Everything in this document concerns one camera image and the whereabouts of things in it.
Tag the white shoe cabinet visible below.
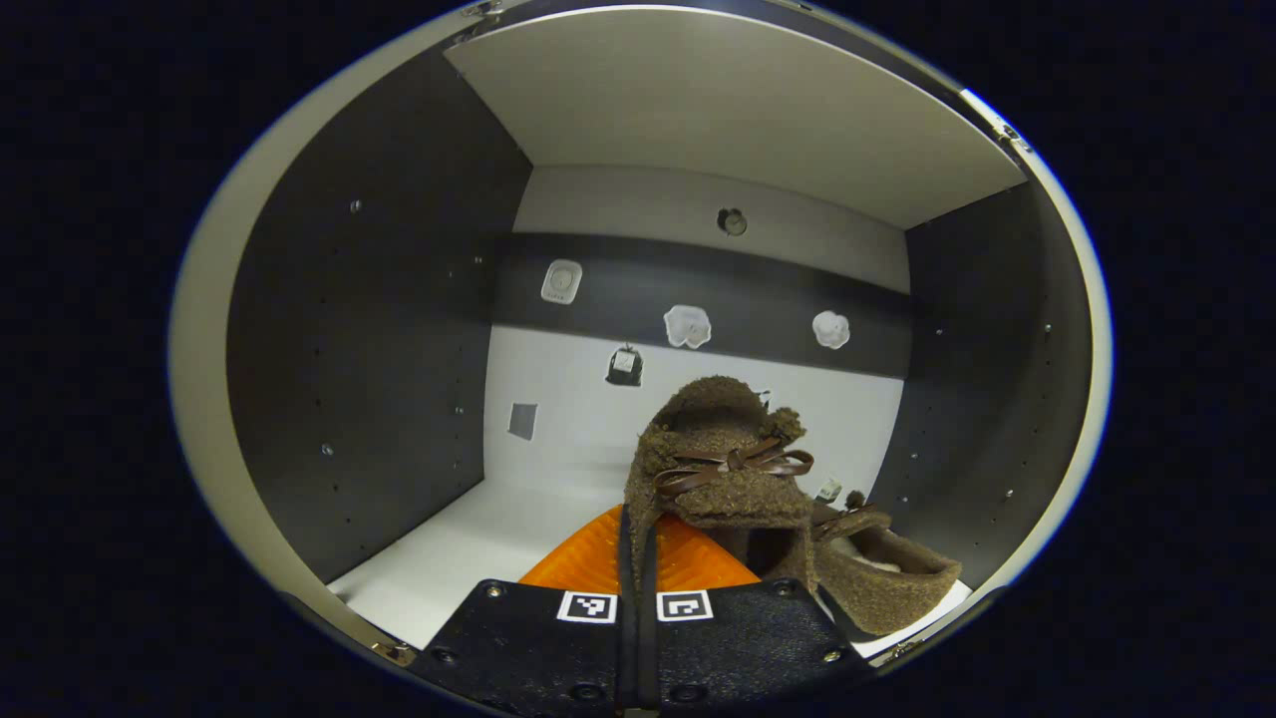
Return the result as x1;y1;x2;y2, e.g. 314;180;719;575
169;0;1113;669

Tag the brown fuzzy shoe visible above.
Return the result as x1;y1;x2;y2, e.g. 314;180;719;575
797;489;963;637
623;376;818;599

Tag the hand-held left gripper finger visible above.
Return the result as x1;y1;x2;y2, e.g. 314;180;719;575
639;514;878;715
409;504;640;717

